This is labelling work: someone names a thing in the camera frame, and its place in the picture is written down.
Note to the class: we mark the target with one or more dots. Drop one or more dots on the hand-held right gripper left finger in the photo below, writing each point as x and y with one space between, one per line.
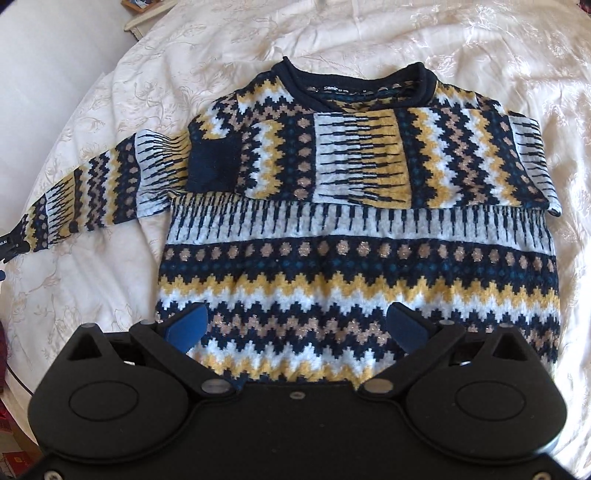
188 328

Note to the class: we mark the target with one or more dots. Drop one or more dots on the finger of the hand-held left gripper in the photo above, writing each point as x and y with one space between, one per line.
16 240

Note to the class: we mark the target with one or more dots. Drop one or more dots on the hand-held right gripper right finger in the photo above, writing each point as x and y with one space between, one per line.
406 325

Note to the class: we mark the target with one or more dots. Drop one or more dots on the navy yellow zigzag knit sweater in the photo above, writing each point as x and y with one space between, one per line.
323 258

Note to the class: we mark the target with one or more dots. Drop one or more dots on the wooden furniture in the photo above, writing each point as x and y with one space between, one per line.
136 11

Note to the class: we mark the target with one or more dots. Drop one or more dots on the cream embroidered bedspread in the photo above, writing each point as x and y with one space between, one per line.
461 50

